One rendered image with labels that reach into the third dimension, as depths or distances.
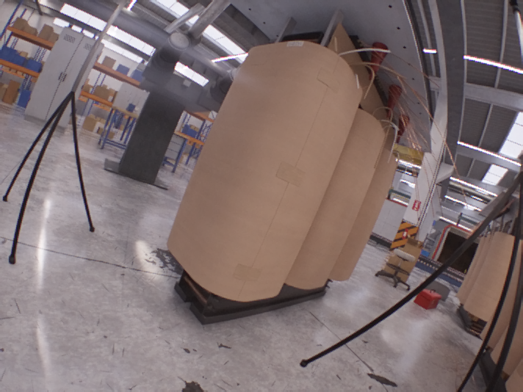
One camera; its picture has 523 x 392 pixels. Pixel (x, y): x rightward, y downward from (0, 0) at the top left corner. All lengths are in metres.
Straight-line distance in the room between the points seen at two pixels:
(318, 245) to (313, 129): 0.55
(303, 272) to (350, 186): 0.44
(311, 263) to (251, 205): 0.51
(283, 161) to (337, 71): 0.35
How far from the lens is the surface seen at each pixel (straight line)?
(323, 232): 1.07
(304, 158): 0.72
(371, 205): 1.50
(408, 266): 4.12
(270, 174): 0.69
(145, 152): 3.14
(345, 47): 1.04
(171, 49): 2.29
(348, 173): 1.08
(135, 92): 5.77
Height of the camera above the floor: 0.59
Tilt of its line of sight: 3 degrees down
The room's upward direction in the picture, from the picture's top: 23 degrees clockwise
